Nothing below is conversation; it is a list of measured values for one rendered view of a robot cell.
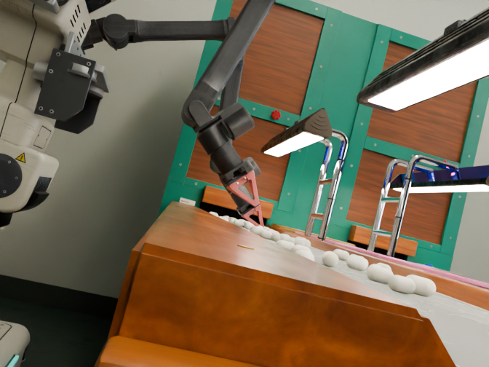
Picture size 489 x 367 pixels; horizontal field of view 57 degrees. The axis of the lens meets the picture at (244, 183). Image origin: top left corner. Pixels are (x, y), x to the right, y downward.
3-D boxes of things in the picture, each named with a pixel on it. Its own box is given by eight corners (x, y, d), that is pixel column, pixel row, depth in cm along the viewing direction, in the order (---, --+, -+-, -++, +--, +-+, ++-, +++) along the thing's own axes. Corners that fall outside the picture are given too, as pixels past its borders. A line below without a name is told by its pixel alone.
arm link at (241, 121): (182, 113, 106) (185, 105, 98) (222, 89, 109) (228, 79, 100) (210, 156, 107) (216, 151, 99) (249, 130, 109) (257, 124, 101)
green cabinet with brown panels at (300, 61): (167, 180, 191) (224, -29, 198) (169, 183, 246) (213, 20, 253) (453, 256, 210) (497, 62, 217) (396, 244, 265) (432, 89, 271)
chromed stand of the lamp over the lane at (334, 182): (263, 255, 139) (298, 116, 142) (252, 247, 159) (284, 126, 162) (321, 269, 141) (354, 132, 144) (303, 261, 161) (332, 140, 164)
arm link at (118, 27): (238, 24, 156) (244, 12, 146) (241, 63, 156) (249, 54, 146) (103, 25, 146) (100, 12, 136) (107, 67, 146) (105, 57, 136)
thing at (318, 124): (303, 129, 121) (310, 103, 121) (260, 152, 182) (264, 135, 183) (331, 137, 122) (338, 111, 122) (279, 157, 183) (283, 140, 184)
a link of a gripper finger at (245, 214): (268, 221, 154) (252, 199, 154) (272, 222, 147) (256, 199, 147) (251, 233, 153) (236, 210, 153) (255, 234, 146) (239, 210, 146)
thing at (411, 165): (382, 285, 144) (414, 151, 147) (357, 274, 164) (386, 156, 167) (435, 298, 147) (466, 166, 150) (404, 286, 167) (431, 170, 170)
